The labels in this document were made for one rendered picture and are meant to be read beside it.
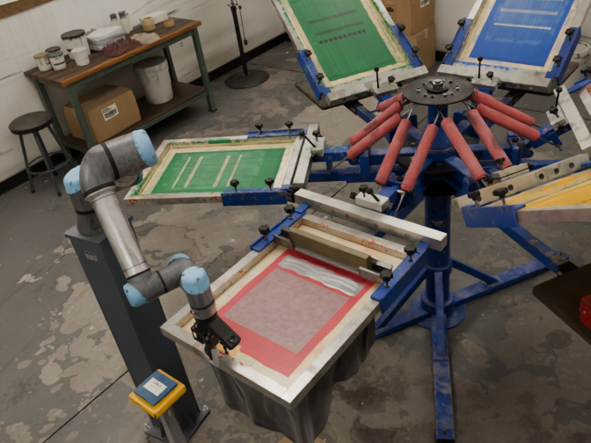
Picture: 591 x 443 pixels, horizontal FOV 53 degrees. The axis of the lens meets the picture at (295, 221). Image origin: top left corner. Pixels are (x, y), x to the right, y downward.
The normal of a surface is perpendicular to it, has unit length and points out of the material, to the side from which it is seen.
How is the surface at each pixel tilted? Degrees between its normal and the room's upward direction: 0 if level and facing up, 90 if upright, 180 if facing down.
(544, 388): 0
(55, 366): 0
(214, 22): 90
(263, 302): 0
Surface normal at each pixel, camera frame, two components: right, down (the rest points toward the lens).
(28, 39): 0.78, 0.27
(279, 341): -0.14, -0.81
